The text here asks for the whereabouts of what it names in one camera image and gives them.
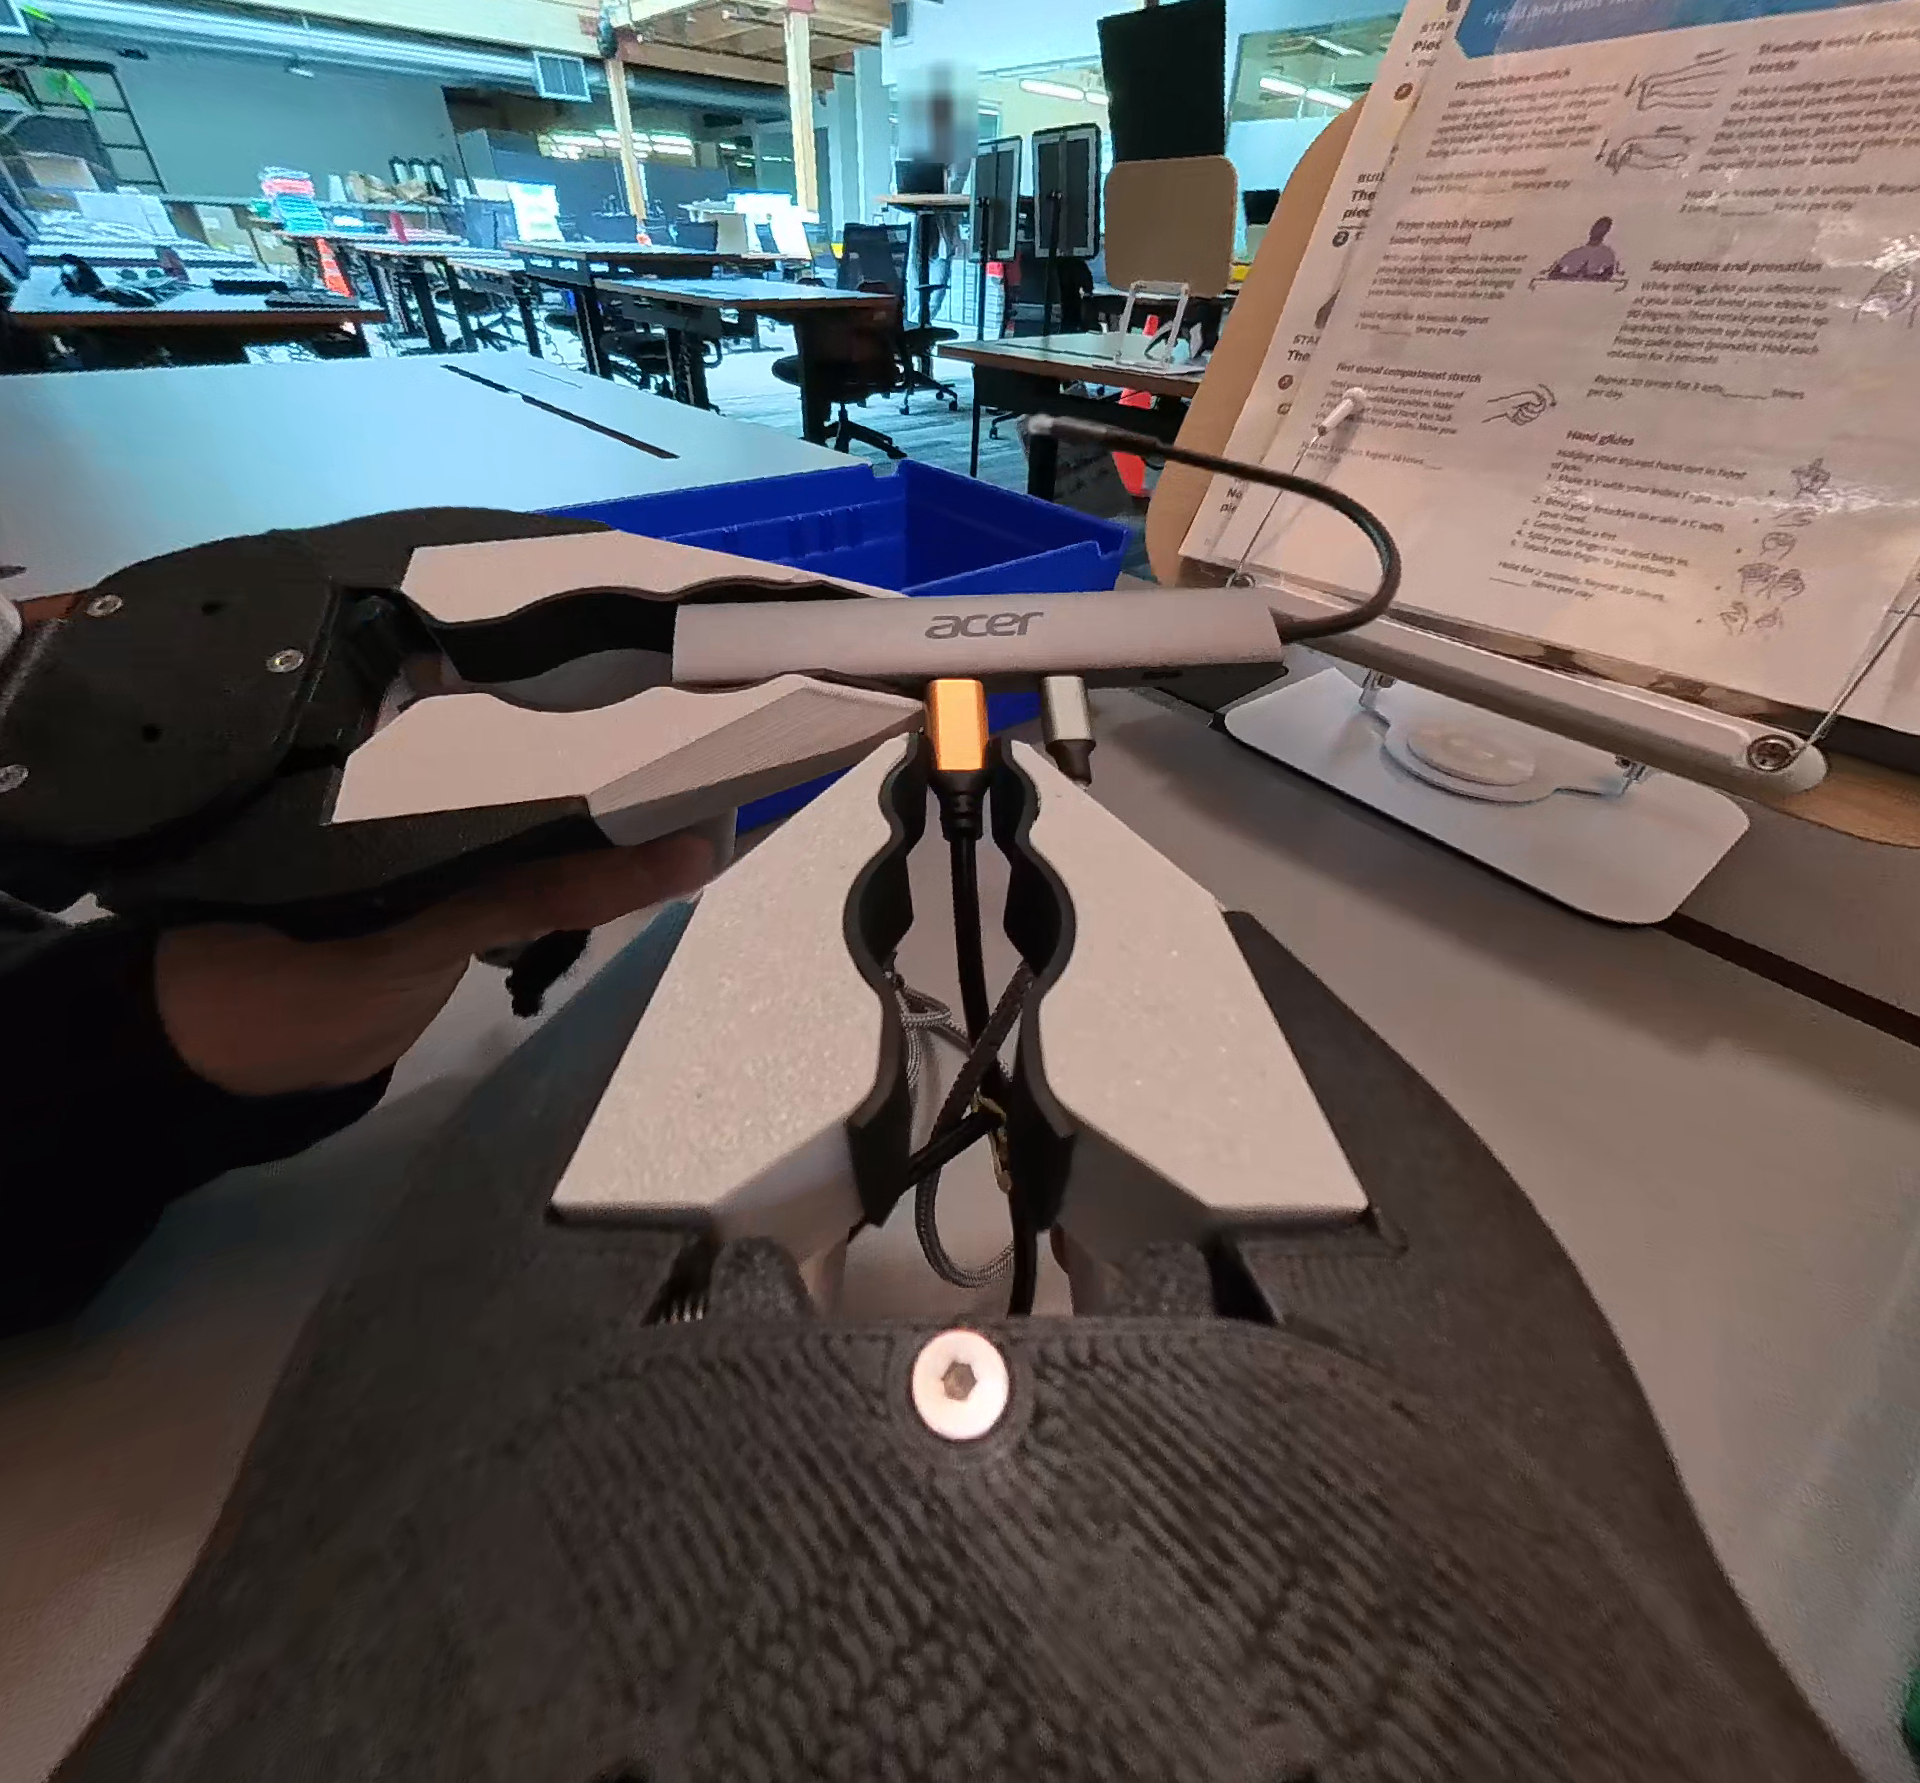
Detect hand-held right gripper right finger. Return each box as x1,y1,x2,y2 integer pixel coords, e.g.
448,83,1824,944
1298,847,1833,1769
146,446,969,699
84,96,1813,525
995,737,1374,1242

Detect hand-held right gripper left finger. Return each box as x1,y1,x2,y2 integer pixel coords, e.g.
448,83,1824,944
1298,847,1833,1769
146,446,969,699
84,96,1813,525
552,730,923,1242

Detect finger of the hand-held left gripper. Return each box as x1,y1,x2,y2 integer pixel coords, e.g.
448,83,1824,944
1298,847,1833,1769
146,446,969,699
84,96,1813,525
394,527,906,687
327,680,927,851

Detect blue plastic bin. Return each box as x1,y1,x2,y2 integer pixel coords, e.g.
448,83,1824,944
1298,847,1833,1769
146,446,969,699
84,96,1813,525
539,458,1131,832

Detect black cable orange plug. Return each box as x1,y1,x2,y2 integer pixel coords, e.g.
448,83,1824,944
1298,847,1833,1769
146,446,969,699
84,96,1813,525
898,677,1074,1321

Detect grey metal USB hub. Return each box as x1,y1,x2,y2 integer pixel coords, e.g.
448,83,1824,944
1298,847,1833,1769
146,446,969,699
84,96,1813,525
669,594,1290,690

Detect black hub lead cable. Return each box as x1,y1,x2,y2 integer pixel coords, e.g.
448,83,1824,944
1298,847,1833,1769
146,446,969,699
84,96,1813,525
1027,412,1406,646

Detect person's left forearm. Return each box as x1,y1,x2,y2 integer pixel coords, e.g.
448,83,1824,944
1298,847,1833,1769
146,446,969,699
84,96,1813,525
0,889,394,1341

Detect wooden background desk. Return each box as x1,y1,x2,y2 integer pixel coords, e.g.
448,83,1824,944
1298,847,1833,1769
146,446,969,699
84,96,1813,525
937,331,1205,496
592,272,901,449

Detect person's left hand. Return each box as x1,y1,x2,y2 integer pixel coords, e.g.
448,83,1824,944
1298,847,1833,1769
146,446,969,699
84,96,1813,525
150,824,739,1094

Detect black office chair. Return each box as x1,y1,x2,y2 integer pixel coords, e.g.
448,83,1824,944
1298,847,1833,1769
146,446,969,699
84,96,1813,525
830,220,962,458

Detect white stand base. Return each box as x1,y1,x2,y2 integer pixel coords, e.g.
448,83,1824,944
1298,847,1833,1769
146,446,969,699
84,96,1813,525
1223,665,1753,926

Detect computer monitor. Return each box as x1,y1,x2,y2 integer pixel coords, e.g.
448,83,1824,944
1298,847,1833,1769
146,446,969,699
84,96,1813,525
1034,122,1108,266
972,136,1027,263

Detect instruction sheets on wooden board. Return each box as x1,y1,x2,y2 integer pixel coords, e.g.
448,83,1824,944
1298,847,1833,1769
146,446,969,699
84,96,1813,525
1148,88,1920,840

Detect white printed instruction sheet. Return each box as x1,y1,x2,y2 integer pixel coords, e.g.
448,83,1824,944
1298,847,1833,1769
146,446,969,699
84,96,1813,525
1178,0,1920,737

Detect black board panel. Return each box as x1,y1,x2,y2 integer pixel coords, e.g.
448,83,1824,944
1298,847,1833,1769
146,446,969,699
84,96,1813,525
1100,0,1229,164

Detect blue banner laminated sheet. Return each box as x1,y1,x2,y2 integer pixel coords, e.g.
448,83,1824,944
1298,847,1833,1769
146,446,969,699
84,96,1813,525
1200,0,1920,736

